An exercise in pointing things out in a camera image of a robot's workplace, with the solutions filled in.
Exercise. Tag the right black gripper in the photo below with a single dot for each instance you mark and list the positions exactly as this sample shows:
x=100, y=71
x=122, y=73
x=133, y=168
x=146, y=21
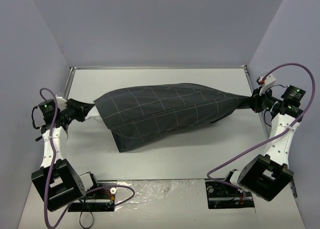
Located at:
x=256, y=102

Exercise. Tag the dark grey checked pillowcase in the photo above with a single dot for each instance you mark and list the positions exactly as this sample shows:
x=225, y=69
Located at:
x=140, y=115

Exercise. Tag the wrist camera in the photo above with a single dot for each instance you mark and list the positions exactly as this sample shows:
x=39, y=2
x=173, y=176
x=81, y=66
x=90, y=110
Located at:
x=61, y=101
x=265, y=83

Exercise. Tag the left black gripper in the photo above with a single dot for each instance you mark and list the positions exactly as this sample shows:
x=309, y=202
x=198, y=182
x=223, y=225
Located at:
x=81, y=110

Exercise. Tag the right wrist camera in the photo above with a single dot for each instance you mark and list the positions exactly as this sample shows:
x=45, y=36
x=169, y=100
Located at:
x=265, y=83

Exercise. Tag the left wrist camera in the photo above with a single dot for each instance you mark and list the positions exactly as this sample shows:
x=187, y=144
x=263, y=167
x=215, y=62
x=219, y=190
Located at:
x=61, y=101

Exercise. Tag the white pillow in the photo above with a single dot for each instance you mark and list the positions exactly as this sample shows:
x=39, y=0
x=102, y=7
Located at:
x=94, y=115

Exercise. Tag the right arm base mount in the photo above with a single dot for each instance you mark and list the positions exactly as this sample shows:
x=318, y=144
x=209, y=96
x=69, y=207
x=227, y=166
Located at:
x=221, y=196

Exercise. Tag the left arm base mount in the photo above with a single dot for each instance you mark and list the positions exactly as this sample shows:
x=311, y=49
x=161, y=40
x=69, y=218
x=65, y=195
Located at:
x=98, y=201

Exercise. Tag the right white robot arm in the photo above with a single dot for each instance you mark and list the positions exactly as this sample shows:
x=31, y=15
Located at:
x=268, y=173

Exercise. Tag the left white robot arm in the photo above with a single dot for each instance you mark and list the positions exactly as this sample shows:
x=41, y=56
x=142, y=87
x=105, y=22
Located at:
x=56, y=181

